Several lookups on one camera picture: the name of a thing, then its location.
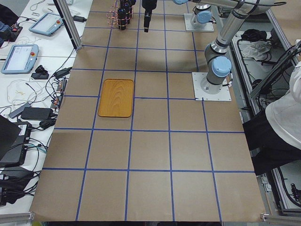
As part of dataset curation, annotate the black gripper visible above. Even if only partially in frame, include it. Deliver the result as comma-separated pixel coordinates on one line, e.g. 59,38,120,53
142,0,157,32

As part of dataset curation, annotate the dark wine bottle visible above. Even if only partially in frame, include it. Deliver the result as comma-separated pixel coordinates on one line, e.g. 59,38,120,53
117,8,127,30
120,0,136,10
120,0,132,24

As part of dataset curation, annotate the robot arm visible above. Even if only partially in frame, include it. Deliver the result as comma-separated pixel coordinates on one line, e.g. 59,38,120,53
201,0,286,86
142,0,214,32

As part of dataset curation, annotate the wooden tray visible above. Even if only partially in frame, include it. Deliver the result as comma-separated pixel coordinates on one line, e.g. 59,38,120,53
98,79,134,118

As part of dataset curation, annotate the upper teach pendant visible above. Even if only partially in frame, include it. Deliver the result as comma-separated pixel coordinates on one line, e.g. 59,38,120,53
29,13,64,37

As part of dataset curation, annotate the teach pendant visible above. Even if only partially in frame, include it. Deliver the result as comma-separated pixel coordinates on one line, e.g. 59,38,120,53
29,13,64,37
1,44,39,74

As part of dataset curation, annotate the lower teach pendant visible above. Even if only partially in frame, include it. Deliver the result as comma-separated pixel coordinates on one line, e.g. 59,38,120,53
1,44,39,74

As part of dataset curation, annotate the black power adapter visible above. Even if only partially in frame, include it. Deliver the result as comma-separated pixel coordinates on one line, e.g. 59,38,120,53
21,107,53,121

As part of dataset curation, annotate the person in white shirt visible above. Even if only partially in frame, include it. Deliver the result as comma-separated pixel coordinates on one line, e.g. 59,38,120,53
243,64,301,175

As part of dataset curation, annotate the black laptop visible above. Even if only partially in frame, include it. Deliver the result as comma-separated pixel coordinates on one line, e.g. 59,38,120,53
0,116,32,168

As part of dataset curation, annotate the copper wire bottle basket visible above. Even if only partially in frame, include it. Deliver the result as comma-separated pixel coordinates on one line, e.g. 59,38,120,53
106,0,133,29

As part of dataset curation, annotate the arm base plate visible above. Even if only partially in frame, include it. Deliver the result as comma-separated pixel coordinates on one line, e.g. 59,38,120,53
184,11,214,32
192,72,231,102

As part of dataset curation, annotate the aluminium frame post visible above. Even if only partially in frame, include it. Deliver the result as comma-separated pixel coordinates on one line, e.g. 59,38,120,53
53,0,82,51

